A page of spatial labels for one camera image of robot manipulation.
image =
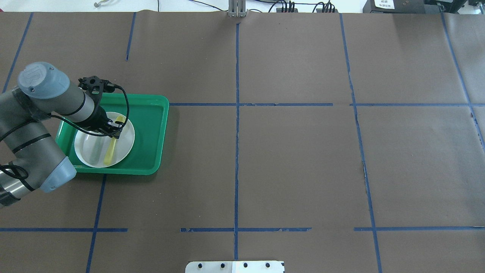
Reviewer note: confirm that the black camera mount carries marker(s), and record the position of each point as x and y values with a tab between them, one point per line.
96	87

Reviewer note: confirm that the pale green plastic fork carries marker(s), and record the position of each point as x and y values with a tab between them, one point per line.
96	150

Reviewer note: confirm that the yellow plastic spoon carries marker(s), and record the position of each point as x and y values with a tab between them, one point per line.
110	151

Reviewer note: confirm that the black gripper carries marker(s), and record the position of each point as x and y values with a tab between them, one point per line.
98	119

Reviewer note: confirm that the grey aluminium post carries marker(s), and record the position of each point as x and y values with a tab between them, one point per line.
237	8

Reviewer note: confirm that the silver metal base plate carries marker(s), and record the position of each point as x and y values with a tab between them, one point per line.
251	266

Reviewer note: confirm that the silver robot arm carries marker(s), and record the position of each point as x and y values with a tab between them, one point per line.
44	92

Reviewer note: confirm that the white round plate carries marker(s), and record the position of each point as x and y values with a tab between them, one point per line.
124	144

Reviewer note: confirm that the green plastic tray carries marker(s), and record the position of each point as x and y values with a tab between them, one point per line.
148	114

